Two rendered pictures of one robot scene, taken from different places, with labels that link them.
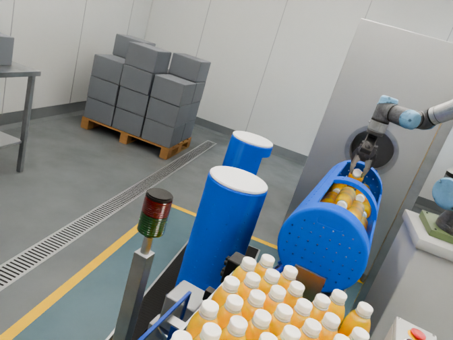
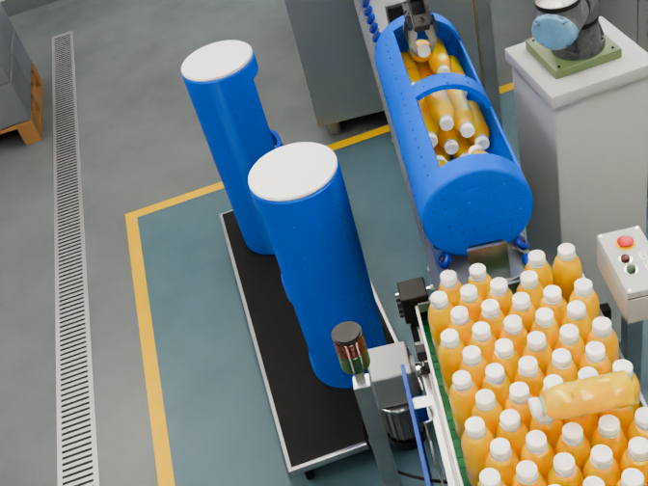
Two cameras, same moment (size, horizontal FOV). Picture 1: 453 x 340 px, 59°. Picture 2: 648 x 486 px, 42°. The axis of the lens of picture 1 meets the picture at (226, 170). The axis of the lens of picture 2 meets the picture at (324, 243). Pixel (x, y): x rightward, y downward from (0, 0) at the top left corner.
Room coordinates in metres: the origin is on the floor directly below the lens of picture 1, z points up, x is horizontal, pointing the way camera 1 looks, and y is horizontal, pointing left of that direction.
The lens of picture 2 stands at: (-0.33, 0.40, 2.51)
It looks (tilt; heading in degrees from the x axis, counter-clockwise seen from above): 40 degrees down; 346
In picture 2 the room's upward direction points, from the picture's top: 17 degrees counter-clockwise
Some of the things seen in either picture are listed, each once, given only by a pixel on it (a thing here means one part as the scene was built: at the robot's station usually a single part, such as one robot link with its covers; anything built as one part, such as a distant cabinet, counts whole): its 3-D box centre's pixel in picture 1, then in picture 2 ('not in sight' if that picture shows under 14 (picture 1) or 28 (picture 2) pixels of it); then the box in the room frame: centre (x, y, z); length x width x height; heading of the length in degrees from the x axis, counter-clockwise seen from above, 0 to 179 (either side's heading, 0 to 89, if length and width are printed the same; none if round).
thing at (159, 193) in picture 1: (152, 223); (354, 357); (0.83, 0.13, 1.18); 0.06 x 0.06 x 0.16
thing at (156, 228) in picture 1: (152, 221); (353, 355); (0.83, 0.13, 1.18); 0.06 x 0.06 x 0.05
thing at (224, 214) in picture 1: (212, 259); (324, 274); (1.73, -0.07, 0.59); 0.28 x 0.28 x 0.88
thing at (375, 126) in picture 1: (376, 126); not in sight; (1.76, -0.57, 1.44); 0.08 x 0.08 x 0.05
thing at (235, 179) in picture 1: (238, 179); (292, 171); (1.73, -0.07, 1.03); 0.28 x 0.28 x 0.01
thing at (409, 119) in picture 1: (406, 117); not in sight; (1.68, -0.64, 1.52); 0.11 x 0.11 x 0.08; 35
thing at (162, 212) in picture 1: (157, 204); (349, 341); (0.83, 0.13, 1.23); 0.06 x 0.06 x 0.04
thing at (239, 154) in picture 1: (233, 197); (249, 154); (2.57, -0.11, 0.59); 0.28 x 0.28 x 0.88
